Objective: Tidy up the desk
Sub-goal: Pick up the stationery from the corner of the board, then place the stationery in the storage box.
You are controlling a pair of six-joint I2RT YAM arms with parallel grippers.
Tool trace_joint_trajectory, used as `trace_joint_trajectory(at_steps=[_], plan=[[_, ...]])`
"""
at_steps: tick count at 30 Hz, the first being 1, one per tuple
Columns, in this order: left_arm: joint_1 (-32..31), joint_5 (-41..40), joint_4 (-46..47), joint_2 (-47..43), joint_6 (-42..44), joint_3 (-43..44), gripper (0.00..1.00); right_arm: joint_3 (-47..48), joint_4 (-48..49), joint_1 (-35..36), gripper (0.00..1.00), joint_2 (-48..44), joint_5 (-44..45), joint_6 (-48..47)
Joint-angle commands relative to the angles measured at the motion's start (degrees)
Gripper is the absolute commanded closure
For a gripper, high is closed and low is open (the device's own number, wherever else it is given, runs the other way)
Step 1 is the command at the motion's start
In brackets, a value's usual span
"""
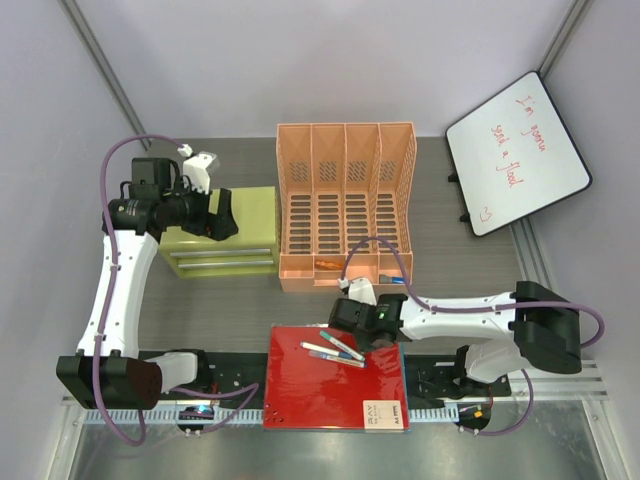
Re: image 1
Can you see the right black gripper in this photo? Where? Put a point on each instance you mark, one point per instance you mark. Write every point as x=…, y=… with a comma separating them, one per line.
x=364, y=345

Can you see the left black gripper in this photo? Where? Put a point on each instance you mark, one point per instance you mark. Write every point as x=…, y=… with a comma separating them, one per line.
x=222, y=223

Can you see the green metal drawer cabinet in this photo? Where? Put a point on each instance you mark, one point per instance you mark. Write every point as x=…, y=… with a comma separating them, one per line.
x=254, y=250

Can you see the blue and grey marker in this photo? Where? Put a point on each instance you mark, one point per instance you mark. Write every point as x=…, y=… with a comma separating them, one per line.
x=389, y=279

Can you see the teal capped white pen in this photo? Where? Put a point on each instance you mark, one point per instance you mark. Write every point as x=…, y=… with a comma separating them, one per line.
x=342, y=346

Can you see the orange highlighter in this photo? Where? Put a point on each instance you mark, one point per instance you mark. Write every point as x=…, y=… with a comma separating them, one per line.
x=328, y=265

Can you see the orange plastic file organizer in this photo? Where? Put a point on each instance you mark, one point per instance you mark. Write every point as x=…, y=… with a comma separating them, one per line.
x=345, y=192

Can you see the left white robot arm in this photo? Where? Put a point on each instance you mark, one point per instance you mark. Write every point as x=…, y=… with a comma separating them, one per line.
x=106, y=369

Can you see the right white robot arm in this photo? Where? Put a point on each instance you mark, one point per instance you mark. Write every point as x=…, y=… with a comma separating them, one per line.
x=530, y=327

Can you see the blue tipped white pen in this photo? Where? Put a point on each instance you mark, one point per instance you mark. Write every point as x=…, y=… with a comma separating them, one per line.
x=337, y=359

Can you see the white marker pen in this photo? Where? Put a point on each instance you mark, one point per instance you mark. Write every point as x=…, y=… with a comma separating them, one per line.
x=319, y=349

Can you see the red A4 folder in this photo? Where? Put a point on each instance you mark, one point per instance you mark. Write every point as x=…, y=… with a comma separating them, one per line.
x=366, y=415

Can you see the small whiteboard with writing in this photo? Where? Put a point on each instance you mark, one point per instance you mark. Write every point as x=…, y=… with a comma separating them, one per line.
x=513, y=156

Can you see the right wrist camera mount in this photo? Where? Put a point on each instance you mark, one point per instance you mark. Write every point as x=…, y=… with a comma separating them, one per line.
x=359, y=289

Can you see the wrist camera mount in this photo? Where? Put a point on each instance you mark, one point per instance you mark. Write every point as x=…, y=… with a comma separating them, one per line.
x=359, y=289
x=198, y=168

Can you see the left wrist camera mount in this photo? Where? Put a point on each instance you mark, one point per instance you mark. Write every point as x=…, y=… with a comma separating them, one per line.
x=198, y=168

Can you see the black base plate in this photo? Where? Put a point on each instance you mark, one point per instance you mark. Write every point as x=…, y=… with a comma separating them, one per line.
x=240, y=372

